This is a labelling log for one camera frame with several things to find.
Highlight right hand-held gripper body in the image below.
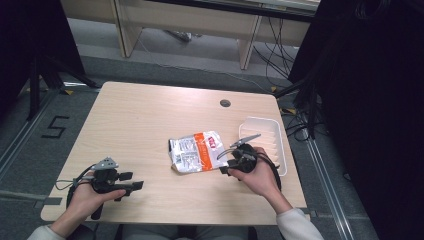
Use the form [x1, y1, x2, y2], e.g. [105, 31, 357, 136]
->
[227, 133, 263, 174]

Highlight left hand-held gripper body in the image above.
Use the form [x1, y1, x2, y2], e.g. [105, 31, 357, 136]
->
[89, 156, 132, 221]

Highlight silver and orange snack packet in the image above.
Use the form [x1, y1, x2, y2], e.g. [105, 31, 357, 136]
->
[167, 130, 231, 175]

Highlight person's right hand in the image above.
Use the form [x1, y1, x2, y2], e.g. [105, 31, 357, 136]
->
[227, 146, 285, 202]

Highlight person's left hand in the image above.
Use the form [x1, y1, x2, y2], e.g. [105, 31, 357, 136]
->
[67, 181, 127, 224]

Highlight white plastic tray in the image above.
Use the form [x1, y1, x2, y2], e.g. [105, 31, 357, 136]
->
[237, 115, 288, 177]

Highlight black stand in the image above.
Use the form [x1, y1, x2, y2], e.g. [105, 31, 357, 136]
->
[25, 54, 100, 122]

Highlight black curtain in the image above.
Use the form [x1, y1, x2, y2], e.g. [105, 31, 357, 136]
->
[0, 0, 86, 121]
[287, 0, 424, 240]

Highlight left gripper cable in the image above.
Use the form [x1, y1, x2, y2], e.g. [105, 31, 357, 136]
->
[54, 164, 98, 208]

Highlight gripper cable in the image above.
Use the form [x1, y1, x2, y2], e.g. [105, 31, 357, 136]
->
[54, 164, 98, 208]
[216, 147, 283, 192]

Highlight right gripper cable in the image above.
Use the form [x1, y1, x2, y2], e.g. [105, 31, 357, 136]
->
[216, 147, 283, 192]

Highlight black floor cables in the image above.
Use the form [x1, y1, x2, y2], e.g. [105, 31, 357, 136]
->
[251, 16, 321, 143]

